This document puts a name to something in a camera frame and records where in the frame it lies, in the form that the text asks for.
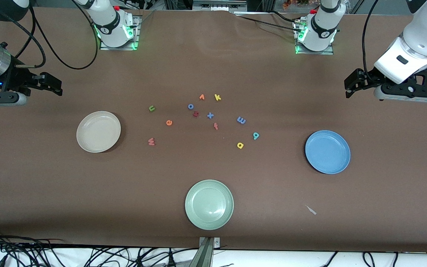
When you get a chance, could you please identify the beige brown plate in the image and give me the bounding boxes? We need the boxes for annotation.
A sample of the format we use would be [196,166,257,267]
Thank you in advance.
[76,111,122,153]

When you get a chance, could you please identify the blue plate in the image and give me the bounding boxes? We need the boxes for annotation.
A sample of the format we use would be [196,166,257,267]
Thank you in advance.
[305,130,351,175]

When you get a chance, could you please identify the brown table cover sheet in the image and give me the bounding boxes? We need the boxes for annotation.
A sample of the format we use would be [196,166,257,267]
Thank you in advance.
[0,7,427,253]

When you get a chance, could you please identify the grey box with ports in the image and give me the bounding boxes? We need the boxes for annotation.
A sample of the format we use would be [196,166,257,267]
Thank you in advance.
[192,0,247,11]

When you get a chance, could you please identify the pale green plate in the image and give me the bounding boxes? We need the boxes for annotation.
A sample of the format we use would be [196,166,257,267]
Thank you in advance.
[185,179,234,231]

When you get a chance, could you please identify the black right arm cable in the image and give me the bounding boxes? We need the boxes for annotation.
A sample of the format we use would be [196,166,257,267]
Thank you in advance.
[0,0,99,70]

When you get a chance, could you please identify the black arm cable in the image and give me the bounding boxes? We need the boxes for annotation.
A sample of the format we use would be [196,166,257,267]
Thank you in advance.
[0,0,99,70]
[362,0,381,75]

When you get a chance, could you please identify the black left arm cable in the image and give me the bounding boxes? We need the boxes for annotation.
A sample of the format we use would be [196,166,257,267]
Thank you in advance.
[362,0,381,75]

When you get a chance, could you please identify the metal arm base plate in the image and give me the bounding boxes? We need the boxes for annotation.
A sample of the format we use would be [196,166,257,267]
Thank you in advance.
[100,15,140,51]
[294,20,334,55]

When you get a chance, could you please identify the black base cable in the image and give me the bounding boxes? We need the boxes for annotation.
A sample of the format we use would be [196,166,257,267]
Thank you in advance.
[236,14,303,34]

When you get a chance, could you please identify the tangled black cables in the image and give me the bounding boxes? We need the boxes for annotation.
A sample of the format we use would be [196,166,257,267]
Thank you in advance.
[0,228,199,267]

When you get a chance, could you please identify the metal table edge bracket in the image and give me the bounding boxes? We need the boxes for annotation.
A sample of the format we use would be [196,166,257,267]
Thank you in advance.
[189,237,221,267]

